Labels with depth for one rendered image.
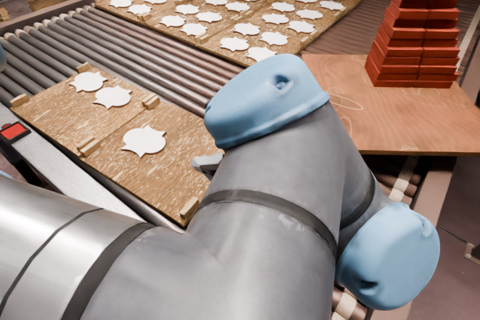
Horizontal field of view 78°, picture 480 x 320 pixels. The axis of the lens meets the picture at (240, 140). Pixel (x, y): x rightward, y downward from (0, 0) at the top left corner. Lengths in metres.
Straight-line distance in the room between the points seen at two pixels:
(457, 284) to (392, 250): 1.83
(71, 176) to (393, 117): 0.97
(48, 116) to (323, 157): 1.14
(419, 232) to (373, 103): 0.81
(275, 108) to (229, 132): 0.03
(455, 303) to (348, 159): 1.82
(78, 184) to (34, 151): 0.23
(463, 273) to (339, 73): 1.37
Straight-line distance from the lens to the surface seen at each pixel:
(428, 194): 0.95
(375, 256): 0.21
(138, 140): 1.00
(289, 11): 1.83
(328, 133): 0.18
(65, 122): 1.18
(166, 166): 0.91
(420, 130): 0.98
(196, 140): 0.97
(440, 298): 1.97
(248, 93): 0.16
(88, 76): 1.37
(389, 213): 0.23
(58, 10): 2.11
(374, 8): 2.06
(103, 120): 1.13
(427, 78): 1.15
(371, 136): 0.90
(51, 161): 1.10
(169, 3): 1.97
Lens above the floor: 1.62
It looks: 45 degrees down
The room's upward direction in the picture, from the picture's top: straight up
